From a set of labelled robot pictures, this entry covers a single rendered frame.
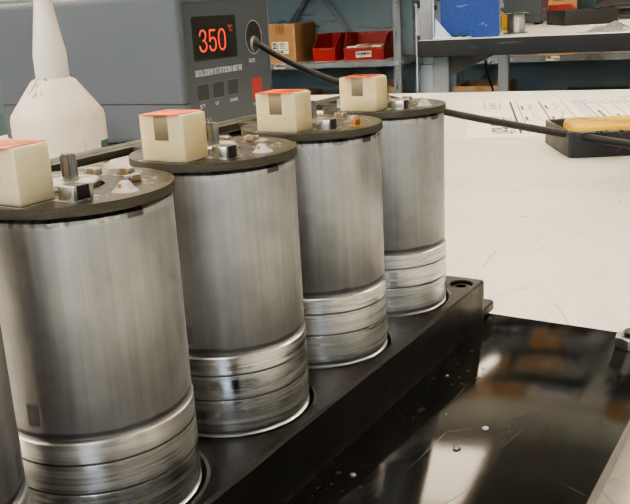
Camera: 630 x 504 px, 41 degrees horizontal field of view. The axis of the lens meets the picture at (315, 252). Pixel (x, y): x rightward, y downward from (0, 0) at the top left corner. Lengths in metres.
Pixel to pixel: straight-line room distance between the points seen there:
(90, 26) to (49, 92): 0.25
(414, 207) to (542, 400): 0.04
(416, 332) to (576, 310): 0.08
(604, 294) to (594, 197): 0.13
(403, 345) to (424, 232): 0.02
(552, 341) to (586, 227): 0.14
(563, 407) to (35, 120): 0.21
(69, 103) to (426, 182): 0.17
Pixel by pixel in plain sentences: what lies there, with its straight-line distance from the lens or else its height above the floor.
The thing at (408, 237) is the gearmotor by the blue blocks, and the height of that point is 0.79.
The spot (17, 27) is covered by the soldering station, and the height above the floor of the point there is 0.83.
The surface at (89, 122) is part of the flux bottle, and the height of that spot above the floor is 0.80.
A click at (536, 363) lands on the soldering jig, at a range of 0.18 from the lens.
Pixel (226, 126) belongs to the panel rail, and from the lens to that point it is 0.15.
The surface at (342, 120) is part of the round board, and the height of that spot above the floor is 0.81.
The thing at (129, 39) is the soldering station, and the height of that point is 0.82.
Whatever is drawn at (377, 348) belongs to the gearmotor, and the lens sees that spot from 0.15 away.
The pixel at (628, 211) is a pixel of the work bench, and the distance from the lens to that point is 0.35.
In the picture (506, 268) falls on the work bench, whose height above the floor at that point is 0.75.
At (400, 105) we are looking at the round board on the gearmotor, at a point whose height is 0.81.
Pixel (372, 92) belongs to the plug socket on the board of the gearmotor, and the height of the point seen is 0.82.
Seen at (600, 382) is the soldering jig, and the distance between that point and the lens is 0.17.
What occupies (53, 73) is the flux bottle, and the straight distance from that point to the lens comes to 0.32.
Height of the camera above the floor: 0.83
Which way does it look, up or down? 16 degrees down
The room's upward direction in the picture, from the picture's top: 3 degrees counter-clockwise
